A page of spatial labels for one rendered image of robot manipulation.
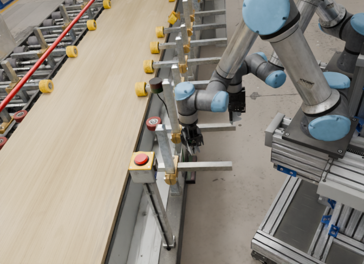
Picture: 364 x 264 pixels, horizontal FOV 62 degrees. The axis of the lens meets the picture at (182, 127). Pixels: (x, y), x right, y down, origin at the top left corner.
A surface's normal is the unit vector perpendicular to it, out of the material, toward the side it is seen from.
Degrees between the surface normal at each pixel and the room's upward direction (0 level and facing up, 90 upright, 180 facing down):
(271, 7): 83
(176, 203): 0
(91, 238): 0
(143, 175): 90
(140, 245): 0
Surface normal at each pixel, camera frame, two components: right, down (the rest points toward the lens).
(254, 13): -0.40, 0.56
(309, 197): -0.14, -0.74
